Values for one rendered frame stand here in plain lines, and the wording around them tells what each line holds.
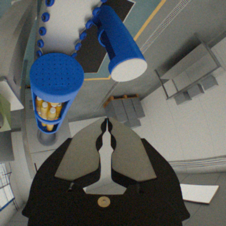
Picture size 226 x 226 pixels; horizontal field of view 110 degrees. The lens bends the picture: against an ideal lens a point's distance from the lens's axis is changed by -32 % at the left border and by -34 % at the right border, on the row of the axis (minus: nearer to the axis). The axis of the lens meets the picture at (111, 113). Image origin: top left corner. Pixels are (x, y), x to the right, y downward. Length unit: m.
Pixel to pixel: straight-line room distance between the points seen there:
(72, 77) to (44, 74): 0.14
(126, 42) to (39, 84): 0.63
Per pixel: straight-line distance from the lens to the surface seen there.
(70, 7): 0.59
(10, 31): 0.92
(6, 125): 0.71
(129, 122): 3.96
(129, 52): 0.80
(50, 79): 0.57
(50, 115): 0.89
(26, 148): 1.51
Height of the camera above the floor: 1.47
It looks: 13 degrees down
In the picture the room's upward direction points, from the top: 164 degrees clockwise
